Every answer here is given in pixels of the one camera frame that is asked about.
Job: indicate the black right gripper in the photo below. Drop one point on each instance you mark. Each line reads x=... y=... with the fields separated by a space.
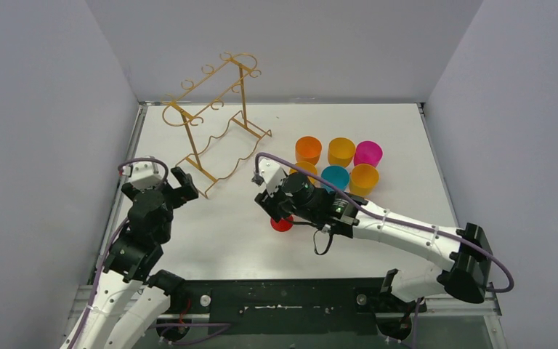
x=272 y=203

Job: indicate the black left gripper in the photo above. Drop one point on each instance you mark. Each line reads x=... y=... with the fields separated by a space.
x=172 y=193

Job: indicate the red wine glass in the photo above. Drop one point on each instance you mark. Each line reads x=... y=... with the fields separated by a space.
x=282 y=225

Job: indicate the yellow wine glass row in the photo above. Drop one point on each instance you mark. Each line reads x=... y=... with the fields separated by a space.
x=308 y=167

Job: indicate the blue wine glass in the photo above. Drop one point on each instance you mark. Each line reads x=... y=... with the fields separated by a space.
x=337 y=176

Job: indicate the orange wine glass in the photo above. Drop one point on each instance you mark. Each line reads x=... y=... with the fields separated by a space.
x=308 y=149

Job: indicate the pink wine glass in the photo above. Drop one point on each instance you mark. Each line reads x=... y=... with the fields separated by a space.
x=368 y=152

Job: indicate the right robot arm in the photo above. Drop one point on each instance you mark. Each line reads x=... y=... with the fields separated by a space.
x=458 y=259

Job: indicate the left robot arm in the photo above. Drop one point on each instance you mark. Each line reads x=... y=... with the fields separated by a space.
x=127 y=297

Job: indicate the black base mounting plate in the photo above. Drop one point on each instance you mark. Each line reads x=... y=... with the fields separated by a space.
x=297 y=306

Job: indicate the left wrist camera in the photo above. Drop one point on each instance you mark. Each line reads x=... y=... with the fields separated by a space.
x=142 y=175

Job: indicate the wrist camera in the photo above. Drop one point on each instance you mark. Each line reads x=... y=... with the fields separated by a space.
x=270 y=175
x=142 y=175

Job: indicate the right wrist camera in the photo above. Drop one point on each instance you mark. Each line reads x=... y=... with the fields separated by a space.
x=270 y=175

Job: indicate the gold wire glass rack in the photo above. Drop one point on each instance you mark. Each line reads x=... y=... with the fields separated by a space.
x=212 y=113

